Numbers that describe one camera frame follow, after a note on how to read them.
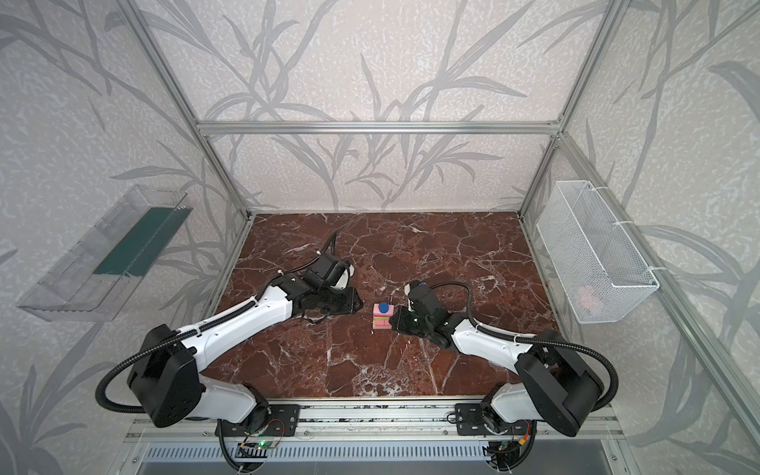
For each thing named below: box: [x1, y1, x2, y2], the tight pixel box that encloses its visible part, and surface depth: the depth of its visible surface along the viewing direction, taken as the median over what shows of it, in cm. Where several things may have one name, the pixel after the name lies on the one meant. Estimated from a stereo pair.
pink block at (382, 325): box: [372, 319, 392, 330], surface depth 90 cm
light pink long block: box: [373, 303, 394, 318], surface depth 88 cm
